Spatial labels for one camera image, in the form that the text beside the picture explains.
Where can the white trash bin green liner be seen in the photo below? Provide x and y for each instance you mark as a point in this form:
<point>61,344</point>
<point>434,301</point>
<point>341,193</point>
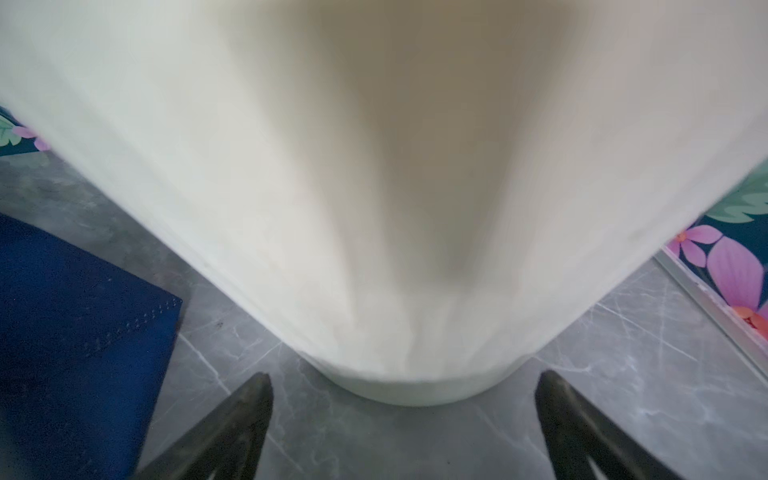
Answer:
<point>414,196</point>

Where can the middle right blue white bag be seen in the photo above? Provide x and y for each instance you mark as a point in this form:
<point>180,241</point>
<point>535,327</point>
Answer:
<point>85,347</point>

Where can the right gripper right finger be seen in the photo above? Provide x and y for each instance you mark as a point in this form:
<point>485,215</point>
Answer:
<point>583,443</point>

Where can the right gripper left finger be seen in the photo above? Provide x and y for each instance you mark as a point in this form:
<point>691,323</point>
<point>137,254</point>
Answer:
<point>226,444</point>

